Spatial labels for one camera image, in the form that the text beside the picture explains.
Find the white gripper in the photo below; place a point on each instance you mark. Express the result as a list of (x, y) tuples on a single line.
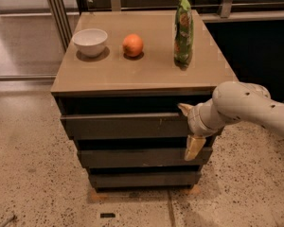
[(194, 121)]

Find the drawer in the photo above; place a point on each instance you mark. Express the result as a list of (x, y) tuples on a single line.
[(145, 157), (125, 126), (145, 179)]

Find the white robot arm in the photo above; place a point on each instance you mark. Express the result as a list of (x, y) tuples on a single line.
[(231, 102)]

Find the grey drawer cabinet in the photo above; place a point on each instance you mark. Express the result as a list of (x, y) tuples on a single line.
[(152, 82)]

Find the green snack bag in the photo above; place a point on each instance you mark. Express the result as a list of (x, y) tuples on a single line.
[(183, 40)]

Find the orange fruit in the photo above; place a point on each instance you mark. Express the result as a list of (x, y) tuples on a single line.
[(132, 45)]

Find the white bowl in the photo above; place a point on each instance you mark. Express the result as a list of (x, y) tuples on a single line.
[(90, 42)]

